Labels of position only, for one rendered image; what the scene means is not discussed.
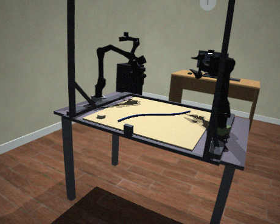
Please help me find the cream work mat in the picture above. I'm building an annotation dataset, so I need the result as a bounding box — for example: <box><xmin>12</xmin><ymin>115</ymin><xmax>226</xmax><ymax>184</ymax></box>
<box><xmin>83</xmin><ymin>97</ymin><xmax>211</xmax><ymax>151</ymax></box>

